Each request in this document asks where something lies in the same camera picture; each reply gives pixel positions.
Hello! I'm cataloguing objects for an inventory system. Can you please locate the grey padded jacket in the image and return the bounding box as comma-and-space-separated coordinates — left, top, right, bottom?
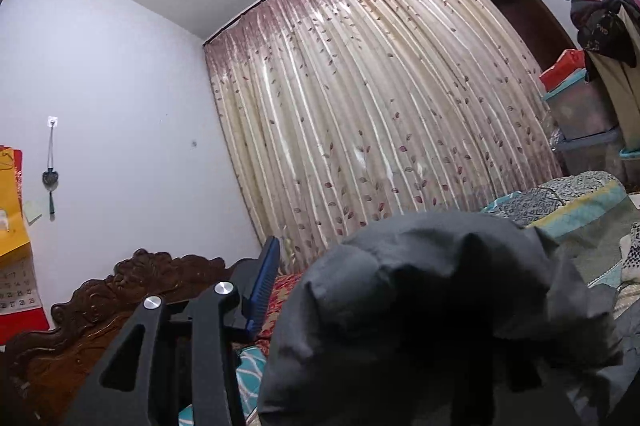
257, 212, 639, 425

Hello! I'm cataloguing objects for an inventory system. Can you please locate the pile of hanging clothes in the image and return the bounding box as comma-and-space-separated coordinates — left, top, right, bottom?
570, 0, 639, 151

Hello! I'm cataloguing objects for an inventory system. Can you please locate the teal diamond pattern pillow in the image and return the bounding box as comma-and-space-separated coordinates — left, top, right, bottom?
178, 344, 269, 426

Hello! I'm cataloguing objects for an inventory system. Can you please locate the carved wooden headboard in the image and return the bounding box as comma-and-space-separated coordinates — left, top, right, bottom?
1, 250, 235, 425

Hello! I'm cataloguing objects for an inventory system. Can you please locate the red floral pillow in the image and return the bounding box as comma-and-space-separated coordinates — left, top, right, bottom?
255, 273, 303, 358

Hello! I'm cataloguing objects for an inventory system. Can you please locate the leaf pattern curtain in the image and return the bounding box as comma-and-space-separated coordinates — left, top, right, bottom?
204, 0, 560, 273

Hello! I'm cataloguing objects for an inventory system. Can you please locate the patterned folded blanket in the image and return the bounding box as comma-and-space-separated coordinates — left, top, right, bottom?
482, 171, 625, 226

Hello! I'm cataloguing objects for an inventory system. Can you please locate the striped teal grey quilt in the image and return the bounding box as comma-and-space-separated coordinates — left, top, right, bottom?
532, 172, 639, 291

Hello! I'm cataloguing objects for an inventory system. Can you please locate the upper plastic storage box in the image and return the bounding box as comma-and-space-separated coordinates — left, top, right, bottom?
544, 69, 618, 140

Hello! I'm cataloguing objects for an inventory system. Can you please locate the plastic storage box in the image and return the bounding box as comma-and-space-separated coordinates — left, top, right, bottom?
544, 69, 618, 140
556, 127, 627, 181

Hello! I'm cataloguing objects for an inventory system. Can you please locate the lower plastic storage box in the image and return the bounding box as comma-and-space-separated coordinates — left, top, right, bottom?
556, 127, 627, 181

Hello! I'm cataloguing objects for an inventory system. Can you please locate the dark wooden wardrobe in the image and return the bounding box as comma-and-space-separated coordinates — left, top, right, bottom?
491, 0, 574, 70

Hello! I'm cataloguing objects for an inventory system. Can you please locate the red bag on box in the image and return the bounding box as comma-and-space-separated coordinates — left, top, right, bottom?
539, 48, 585, 93

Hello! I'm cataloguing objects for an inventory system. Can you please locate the red wall calendar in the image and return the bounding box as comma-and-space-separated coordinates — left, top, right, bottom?
0, 149, 49, 346

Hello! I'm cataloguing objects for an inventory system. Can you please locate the heart pendant wall ornament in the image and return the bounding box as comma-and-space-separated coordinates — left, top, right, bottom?
41, 116, 58, 220

